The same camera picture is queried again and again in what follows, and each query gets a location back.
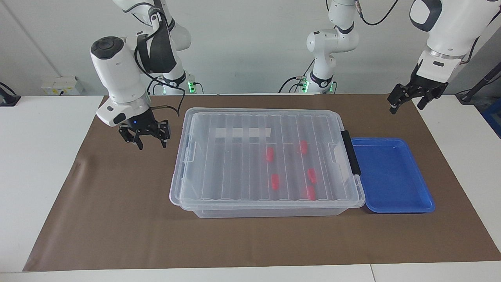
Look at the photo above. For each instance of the red block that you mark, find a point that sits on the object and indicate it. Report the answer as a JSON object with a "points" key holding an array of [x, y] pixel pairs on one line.
{"points": [[275, 182], [303, 147], [269, 154]]}

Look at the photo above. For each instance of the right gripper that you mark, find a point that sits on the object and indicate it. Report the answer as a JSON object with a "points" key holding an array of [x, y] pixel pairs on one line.
{"points": [[140, 119]]}

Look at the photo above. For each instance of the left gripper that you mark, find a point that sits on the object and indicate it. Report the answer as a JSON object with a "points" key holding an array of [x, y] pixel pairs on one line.
{"points": [[427, 84]]}

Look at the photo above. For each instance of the white wall socket box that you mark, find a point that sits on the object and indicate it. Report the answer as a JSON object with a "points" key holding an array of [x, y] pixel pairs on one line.
{"points": [[62, 85]]}

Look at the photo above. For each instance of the black stand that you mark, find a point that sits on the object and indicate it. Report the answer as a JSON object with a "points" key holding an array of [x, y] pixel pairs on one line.
{"points": [[8, 98], [479, 84]]}

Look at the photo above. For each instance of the blue plastic tray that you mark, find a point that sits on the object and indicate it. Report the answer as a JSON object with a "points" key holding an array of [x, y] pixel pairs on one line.
{"points": [[391, 176]]}

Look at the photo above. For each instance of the clear plastic storage box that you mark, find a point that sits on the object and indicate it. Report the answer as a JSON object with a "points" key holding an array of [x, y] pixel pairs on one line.
{"points": [[270, 211]]}

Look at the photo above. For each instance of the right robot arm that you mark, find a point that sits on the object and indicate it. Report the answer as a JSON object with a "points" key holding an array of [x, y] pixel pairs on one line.
{"points": [[119, 74]]}

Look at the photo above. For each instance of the clear plastic box lid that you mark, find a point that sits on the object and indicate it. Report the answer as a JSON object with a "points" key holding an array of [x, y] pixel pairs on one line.
{"points": [[242, 168]]}

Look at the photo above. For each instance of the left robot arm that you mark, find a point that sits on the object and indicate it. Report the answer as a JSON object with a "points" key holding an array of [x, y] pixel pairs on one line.
{"points": [[327, 43]]}

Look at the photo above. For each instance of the blue crate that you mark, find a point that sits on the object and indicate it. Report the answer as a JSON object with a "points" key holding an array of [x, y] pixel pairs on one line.
{"points": [[494, 117]]}

